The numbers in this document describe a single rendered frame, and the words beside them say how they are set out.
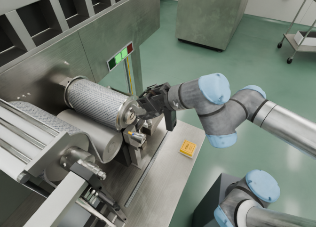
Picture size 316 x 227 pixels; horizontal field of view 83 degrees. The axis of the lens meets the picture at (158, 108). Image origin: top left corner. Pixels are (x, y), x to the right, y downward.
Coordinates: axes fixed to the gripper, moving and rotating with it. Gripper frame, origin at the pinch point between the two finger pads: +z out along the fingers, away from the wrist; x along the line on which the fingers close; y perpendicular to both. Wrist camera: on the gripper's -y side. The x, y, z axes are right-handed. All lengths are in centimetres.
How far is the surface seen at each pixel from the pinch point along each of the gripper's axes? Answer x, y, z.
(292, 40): -317, -137, -7
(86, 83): 0.1, 19.2, 15.4
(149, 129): -8.2, -17.4, 16.2
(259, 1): -448, -84, 43
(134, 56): -75, 8, 65
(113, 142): 12.7, -2.5, 7.2
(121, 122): 6.9, 1.8, 2.8
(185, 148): -12.8, -37.6, 7.9
